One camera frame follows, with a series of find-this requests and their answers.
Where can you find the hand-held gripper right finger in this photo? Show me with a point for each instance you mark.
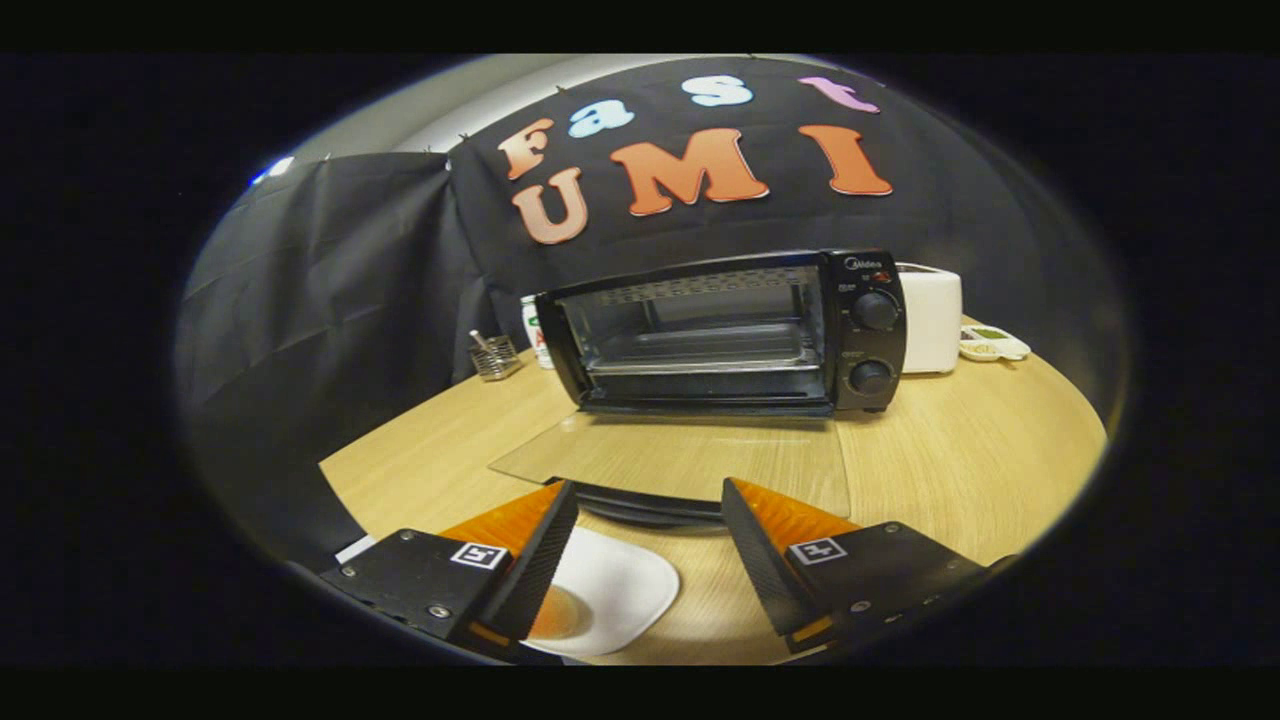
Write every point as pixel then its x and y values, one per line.
pixel 765 570

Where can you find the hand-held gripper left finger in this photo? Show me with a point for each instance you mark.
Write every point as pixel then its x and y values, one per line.
pixel 540 570

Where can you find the black toaster oven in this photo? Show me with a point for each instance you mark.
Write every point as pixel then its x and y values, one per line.
pixel 870 340

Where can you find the white bread toaster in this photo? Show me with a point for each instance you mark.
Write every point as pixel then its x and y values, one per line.
pixel 930 320

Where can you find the white square plate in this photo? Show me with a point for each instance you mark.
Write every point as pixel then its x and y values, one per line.
pixel 625 590

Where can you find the white bottle green label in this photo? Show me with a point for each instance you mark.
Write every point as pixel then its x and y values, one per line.
pixel 535 335

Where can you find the small white sauce dish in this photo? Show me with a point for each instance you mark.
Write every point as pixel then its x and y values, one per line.
pixel 990 345

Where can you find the small ceiling light panel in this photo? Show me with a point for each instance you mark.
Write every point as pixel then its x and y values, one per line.
pixel 278 168

